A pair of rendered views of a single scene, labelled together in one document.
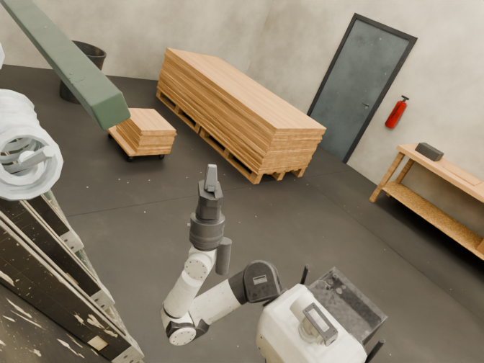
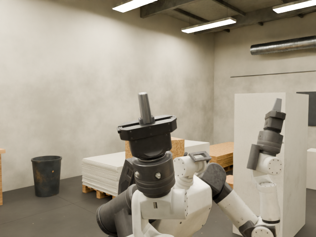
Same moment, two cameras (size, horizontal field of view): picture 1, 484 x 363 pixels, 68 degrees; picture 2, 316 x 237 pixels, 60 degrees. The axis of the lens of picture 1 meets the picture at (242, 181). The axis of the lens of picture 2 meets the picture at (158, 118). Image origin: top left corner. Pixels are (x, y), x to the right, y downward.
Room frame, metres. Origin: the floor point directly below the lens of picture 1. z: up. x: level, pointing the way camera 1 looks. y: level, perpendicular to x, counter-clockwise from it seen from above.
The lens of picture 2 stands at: (0.70, 0.63, 1.62)
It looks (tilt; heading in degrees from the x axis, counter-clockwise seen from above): 3 degrees down; 275
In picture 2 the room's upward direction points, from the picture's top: straight up
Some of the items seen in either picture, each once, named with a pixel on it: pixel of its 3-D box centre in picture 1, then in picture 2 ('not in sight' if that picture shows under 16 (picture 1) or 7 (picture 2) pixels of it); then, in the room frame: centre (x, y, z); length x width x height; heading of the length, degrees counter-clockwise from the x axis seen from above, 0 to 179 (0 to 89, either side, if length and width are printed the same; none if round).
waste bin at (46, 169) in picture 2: not in sight; (47, 176); (3.16, -4.07, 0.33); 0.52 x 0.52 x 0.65
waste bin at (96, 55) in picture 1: (79, 73); not in sight; (4.24, 2.41, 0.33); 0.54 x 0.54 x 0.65
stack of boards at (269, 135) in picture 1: (232, 110); not in sight; (5.06, 0.52, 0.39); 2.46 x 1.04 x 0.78; 52
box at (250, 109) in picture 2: not in sight; (271, 161); (-0.44, -3.01, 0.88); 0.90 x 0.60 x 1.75; 52
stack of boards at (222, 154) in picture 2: not in sight; (224, 155); (-0.40, -6.89, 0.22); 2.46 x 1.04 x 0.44; 52
